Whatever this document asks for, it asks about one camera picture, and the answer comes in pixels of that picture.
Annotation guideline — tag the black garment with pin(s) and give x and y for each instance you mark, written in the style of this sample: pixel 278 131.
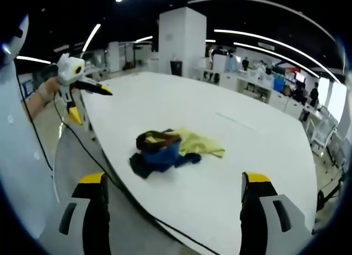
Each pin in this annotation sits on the black garment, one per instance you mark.
pixel 140 165

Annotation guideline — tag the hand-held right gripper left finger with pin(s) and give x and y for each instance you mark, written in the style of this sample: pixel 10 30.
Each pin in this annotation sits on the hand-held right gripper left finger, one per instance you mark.
pixel 82 211

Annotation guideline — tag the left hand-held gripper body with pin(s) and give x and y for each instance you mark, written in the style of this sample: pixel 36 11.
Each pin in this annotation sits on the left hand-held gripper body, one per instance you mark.
pixel 68 73

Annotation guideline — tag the person's left hand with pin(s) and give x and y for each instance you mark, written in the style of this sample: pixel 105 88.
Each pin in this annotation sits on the person's left hand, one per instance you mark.
pixel 49 88

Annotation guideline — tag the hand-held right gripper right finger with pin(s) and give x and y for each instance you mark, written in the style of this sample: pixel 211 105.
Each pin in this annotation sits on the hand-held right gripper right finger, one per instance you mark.
pixel 270 213

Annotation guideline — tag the dark brown garment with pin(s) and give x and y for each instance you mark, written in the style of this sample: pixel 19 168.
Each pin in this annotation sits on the dark brown garment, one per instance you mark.
pixel 154 140

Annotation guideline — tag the person's white clothing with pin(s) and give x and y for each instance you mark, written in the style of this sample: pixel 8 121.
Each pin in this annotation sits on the person's white clothing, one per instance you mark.
pixel 24 156

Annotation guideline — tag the blue garment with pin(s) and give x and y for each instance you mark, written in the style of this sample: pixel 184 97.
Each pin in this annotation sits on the blue garment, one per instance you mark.
pixel 162 157

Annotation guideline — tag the long ceiling light strip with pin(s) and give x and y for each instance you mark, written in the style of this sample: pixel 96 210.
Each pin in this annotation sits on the long ceiling light strip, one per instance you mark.
pixel 275 43

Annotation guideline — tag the white worn chest device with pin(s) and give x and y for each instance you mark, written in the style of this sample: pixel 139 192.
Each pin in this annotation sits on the white worn chest device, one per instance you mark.
pixel 12 43

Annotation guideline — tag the white square pillar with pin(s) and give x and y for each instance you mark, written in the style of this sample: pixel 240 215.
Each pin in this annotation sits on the white square pillar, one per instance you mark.
pixel 182 40

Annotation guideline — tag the black waste bin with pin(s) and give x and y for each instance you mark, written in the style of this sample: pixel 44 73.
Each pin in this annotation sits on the black waste bin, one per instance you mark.
pixel 176 68

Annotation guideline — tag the row of white cabinets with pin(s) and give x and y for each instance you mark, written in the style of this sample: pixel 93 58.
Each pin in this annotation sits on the row of white cabinets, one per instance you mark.
pixel 261 91

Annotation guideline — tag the yellow garment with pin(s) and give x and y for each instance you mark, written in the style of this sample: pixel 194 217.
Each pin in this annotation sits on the yellow garment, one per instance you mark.
pixel 198 145

